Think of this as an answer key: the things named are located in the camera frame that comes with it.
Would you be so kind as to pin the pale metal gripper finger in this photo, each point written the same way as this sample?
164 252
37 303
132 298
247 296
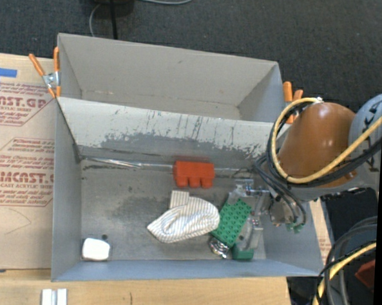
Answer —
242 189
254 231

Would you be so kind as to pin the green studded flat block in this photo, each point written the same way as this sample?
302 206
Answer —
233 220

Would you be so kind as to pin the small green block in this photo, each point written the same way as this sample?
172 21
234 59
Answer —
243 254

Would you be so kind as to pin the shiny silver metal object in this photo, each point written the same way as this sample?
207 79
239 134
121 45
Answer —
219 248

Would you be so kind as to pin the orange-red toy brick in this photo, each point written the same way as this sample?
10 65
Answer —
193 173

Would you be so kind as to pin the white striped cloth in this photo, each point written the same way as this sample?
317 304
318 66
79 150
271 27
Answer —
186 222

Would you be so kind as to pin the grey metal bin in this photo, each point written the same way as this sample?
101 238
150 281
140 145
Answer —
127 190

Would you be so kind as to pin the white rounded block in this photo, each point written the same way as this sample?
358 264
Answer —
95 249

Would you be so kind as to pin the brown cardboard board, red print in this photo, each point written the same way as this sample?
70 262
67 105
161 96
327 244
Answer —
20 202

